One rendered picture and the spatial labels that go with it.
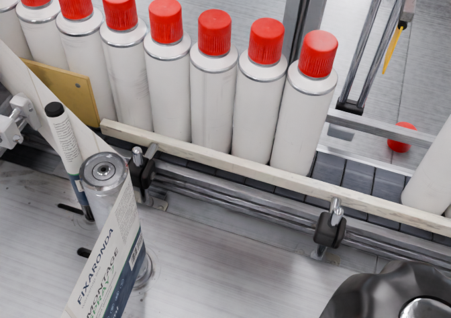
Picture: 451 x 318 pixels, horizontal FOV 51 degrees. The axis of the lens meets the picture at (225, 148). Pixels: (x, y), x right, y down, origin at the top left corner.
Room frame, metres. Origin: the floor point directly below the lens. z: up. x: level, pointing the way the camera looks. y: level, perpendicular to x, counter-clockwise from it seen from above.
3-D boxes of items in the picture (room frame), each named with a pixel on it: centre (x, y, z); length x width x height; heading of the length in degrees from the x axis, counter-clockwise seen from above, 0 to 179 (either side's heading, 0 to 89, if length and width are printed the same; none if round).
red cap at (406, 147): (0.45, -0.26, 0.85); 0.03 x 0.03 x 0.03
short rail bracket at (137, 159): (0.33, 0.09, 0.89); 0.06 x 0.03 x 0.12; 164
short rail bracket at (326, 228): (0.26, -0.12, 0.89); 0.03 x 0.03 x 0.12; 74
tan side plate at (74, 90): (0.40, 0.21, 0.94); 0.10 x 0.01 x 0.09; 74
